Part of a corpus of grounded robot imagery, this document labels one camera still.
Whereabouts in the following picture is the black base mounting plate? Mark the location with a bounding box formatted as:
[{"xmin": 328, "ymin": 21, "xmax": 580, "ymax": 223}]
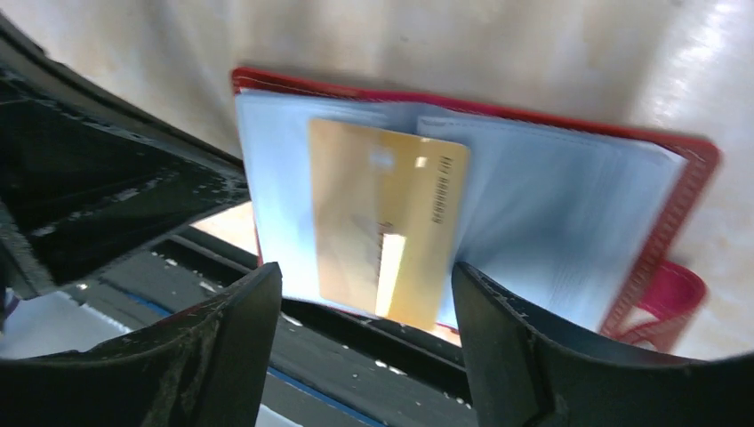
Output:
[{"xmin": 69, "ymin": 228, "xmax": 477, "ymax": 426}]

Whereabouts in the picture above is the red leather card holder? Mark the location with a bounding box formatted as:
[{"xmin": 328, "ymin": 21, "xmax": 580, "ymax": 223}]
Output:
[{"xmin": 231, "ymin": 67, "xmax": 721, "ymax": 352}]

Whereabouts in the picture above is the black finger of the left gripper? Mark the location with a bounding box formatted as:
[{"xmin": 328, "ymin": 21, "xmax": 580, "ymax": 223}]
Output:
[{"xmin": 1, "ymin": 20, "xmax": 249, "ymax": 299}]

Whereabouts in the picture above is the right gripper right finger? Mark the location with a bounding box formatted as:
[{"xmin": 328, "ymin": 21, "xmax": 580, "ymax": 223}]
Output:
[{"xmin": 452, "ymin": 262, "xmax": 753, "ymax": 426}]

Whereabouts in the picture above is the yellow credit card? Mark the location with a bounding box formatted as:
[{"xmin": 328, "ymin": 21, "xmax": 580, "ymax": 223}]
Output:
[{"xmin": 309, "ymin": 118, "xmax": 469, "ymax": 330}]

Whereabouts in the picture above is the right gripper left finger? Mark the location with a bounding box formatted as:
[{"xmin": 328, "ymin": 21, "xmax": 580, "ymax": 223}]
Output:
[{"xmin": 1, "ymin": 262, "xmax": 282, "ymax": 426}]

